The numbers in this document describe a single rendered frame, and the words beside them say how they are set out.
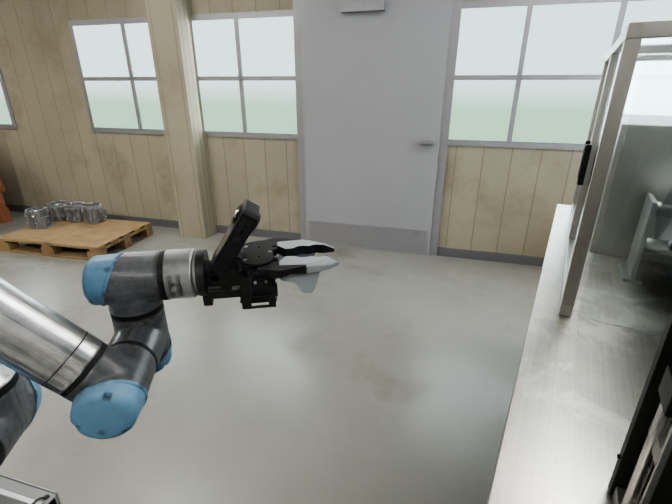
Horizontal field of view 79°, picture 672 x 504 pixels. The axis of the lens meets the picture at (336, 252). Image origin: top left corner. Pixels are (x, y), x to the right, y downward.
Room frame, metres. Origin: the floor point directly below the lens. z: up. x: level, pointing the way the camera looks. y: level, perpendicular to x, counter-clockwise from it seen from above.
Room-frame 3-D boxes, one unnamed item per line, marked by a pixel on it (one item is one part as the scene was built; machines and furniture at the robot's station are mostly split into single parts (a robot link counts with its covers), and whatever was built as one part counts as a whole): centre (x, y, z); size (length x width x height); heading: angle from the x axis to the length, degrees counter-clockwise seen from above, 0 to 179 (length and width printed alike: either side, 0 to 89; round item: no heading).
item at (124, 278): (0.55, 0.31, 1.21); 0.11 x 0.08 x 0.09; 100
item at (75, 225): (3.83, 2.57, 0.16); 1.17 x 0.80 x 0.33; 74
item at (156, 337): (0.53, 0.30, 1.11); 0.11 x 0.08 x 0.11; 10
